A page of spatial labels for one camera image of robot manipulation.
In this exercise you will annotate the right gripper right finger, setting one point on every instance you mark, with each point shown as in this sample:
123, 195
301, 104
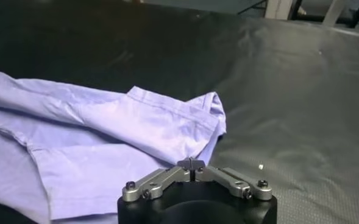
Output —
234, 182

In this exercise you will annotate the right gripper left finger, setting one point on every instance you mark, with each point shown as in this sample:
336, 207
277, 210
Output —
158, 184

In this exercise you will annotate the purple t-shirt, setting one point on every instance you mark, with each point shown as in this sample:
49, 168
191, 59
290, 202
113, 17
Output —
90, 146

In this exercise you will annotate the small white speck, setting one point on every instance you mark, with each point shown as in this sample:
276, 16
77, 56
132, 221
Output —
261, 166

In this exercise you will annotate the wide black table cover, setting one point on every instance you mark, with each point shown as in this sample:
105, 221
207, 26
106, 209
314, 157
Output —
289, 91

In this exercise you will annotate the white standing desk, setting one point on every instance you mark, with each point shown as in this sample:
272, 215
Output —
278, 9

